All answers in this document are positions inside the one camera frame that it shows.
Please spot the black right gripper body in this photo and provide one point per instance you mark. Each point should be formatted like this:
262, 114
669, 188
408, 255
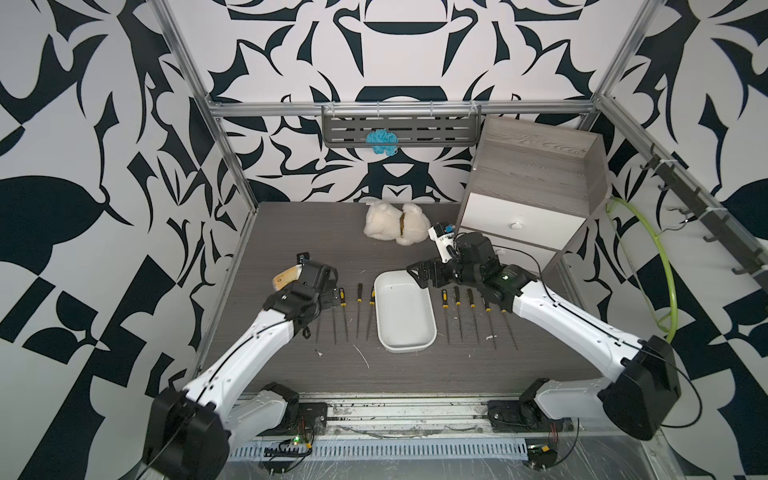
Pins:
455, 270

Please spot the white plush toy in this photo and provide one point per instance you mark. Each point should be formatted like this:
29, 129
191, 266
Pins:
406, 225

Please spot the teal crumpled cloth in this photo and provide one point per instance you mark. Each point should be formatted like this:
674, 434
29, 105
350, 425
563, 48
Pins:
382, 142

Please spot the grey slotted wall shelf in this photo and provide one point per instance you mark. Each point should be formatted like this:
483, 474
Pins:
431, 129

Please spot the white plastic storage box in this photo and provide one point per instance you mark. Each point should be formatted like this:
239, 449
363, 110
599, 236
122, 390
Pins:
404, 313

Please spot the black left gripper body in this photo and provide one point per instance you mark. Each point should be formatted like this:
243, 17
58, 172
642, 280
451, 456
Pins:
332, 298

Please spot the grey wall hook rail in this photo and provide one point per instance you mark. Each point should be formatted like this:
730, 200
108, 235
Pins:
721, 223

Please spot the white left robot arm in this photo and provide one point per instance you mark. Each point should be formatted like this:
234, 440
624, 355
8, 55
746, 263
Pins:
192, 431

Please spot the yellow sponge block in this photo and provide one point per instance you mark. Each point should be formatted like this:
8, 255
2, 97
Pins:
286, 277

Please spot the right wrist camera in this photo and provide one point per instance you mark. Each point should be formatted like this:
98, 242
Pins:
443, 235

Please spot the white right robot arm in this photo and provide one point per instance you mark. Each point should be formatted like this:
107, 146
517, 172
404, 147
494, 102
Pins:
639, 382

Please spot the grey wooden drawer cabinet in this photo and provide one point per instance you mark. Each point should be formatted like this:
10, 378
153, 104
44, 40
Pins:
549, 178

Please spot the white perforated cable duct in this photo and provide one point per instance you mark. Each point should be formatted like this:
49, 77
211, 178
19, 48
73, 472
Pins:
369, 449

